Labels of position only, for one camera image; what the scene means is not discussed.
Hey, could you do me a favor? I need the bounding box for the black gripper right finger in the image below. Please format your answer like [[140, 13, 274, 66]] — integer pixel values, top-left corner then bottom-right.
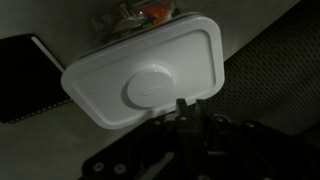
[[194, 99, 210, 134]]

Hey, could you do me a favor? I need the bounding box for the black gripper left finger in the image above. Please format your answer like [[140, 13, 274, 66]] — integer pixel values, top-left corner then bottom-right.
[[175, 98, 192, 134]]

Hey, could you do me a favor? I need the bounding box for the white lid with round button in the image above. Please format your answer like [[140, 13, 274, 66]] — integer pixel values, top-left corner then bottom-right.
[[60, 12, 225, 130]]

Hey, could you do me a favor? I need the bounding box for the clear container with snacks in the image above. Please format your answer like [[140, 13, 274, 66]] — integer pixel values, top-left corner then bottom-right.
[[89, 0, 181, 44]]

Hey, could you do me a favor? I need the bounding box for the dark patterned fabric sofa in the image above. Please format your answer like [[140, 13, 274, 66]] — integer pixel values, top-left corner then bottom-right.
[[203, 0, 320, 138]]

